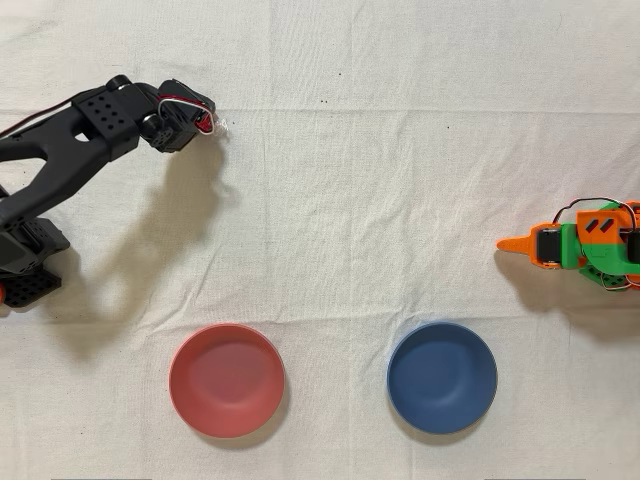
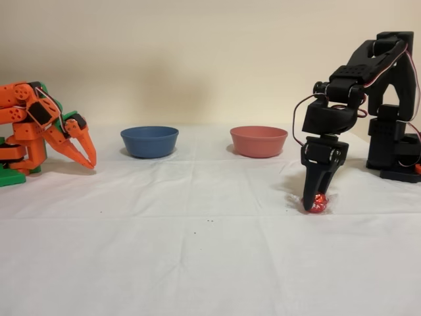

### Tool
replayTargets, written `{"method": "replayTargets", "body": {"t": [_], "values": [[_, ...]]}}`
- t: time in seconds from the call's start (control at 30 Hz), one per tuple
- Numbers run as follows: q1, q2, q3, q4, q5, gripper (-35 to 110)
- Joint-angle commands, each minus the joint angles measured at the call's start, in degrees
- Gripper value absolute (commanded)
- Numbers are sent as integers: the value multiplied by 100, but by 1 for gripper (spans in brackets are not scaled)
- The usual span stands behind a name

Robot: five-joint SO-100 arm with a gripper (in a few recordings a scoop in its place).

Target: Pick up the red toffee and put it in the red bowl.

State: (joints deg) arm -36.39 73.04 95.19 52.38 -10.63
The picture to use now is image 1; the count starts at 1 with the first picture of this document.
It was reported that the red white arm servo cable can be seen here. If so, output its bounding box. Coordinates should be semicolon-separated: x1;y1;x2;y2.
0;98;77;138

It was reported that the red bowl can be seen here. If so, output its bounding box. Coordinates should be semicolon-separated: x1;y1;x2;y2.
168;323;287;440

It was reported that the orange arm servo cable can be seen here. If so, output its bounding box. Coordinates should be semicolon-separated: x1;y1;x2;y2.
551;198;640;225

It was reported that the red white gripper servo cable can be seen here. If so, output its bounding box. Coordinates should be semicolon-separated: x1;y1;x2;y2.
157;96;217;135

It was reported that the red candy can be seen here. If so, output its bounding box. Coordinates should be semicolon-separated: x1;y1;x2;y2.
198;112;232;139

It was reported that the blue bowl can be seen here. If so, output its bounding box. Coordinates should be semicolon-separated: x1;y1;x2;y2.
386;320;499;435

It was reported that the white tablecloth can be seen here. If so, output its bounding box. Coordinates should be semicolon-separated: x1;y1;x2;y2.
0;0;640;480

